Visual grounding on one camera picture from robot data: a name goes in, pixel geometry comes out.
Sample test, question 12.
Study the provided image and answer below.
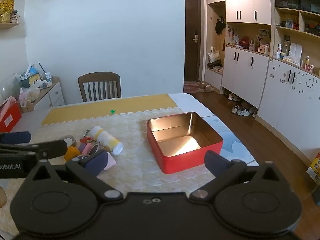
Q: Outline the yellow and blue cartoon box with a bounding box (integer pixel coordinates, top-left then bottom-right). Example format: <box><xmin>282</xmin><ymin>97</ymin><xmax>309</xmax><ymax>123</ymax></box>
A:
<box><xmin>20</xmin><ymin>66</ymin><xmax>42</xmax><ymax>89</ymax></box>

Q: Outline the wooden wall shelf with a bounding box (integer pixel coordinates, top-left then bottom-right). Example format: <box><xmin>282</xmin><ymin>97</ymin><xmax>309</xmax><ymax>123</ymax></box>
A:
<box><xmin>0</xmin><ymin>22</ymin><xmax>20</xmax><ymax>30</ymax></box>

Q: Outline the red cardboard box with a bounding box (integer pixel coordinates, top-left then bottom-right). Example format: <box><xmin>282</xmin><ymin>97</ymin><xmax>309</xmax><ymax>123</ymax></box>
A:
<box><xmin>0</xmin><ymin>97</ymin><xmax>23</xmax><ymax>133</ymax></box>

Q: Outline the yellow carton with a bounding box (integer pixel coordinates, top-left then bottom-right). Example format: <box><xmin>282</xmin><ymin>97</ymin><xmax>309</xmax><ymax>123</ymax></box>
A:
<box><xmin>306</xmin><ymin>151</ymin><xmax>320</xmax><ymax>188</ymax></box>

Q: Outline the pale plastic bag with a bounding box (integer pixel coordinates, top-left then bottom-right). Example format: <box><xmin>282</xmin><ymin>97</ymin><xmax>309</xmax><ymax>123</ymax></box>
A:
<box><xmin>19</xmin><ymin>87</ymin><xmax>41</xmax><ymax>104</ymax></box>

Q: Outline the dark brown door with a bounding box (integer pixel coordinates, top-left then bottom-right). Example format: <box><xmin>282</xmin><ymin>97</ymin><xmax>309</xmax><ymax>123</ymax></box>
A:
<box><xmin>184</xmin><ymin>0</ymin><xmax>202</xmax><ymax>83</ymax></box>

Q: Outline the yellow table mat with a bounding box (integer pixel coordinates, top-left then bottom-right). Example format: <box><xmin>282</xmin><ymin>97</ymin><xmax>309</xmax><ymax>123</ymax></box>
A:
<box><xmin>41</xmin><ymin>94</ymin><xmax>179</xmax><ymax>126</ymax></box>

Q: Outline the orange ball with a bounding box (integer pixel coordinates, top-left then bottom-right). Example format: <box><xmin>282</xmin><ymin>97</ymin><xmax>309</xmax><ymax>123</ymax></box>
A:
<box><xmin>64</xmin><ymin>146</ymin><xmax>81</xmax><ymax>162</ymax></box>

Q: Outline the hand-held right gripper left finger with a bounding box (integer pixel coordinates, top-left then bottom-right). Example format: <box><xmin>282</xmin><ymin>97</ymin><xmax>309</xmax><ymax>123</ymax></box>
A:
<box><xmin>25</xmin><ymin>150</ymin><xmax>124</xmax><ymax>203</ymax></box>

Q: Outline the red tin box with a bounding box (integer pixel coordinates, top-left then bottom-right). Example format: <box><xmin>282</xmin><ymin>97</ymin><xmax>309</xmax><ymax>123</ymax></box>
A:
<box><xmin>146</xmin><ymin>112</ymin><xmax>224</xmax><ymax>174</ymax></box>

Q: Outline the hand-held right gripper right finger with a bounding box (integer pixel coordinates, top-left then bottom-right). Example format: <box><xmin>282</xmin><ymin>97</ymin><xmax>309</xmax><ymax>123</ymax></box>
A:
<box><xmin>189</xmin><ymin>151</ymin><xmax>288</xmax><ymax>202</ymax></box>

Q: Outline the white bottle with yellow label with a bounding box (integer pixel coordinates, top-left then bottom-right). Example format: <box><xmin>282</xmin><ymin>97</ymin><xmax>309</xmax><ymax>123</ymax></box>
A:
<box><xmin>89</xmin><ymin>126</ymin><xmax>124</xmax><ymax>156</ymax></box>

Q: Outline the patterned doormat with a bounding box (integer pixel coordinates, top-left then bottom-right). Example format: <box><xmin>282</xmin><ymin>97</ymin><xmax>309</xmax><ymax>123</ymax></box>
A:
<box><xmin>183</xmin><ymin>81</ymin><xmax>208</xmax><ymax>94</ymax></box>

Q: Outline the white sideboard with wooden top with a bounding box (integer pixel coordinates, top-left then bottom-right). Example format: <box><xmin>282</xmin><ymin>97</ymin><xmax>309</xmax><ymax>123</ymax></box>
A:
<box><xmin>19</xmin><ymin>77</ymin><xmax>66</xmax><ymax>113</ymax></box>

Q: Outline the packing tape roll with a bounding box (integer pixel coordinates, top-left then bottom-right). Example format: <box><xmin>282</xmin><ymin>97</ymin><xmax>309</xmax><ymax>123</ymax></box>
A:
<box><xmin>60</xmin><ymin>135</ymin><xmax>77</xmax><ymax>147</ymax></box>

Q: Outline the white and wood wall cabinet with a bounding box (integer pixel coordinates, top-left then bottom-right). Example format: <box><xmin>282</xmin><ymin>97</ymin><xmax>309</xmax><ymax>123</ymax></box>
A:
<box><xmin>204</xmin><ymin>0</ymin><xmax>320</xmax><ymax>166</ymax></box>

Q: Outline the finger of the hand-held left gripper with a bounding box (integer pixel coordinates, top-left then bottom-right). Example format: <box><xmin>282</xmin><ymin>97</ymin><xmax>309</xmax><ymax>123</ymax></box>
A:
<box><xmin>0</xmin><ymin>139</ymin><xmax>68</xmax><ymax>160</ymax></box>
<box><xmin>0</xmin><ymin>131</ymin><xmax>32</xmax><ymax>145</ymax></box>

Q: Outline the wooden chair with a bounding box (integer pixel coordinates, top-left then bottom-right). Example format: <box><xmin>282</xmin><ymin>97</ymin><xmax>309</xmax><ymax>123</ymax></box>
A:
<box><xmin>78</xmin><ymin>72</ymin><xmax>122</xmax><ymax>103</ymax></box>

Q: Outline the yellow ornament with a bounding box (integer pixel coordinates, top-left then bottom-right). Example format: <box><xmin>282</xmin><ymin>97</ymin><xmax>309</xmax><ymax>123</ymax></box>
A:
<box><xmin>0</xmin><ymin>0</ymin><xmax>14</xmax><ymax>23</ymax></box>

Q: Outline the cream patterned table cloth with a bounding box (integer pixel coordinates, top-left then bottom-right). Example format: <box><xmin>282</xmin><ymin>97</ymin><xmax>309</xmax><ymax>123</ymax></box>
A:
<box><xmin>0</xmin><ymin>107</ymin><xmax>259</xmax><ymax>236</ymax></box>

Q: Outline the white tote bag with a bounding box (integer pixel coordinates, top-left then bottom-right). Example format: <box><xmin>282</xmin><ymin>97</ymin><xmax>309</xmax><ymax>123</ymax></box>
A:
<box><xmin>208</xmin><ymin>46</ymin><xmax>221</xmax><ymax>64</ymax></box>

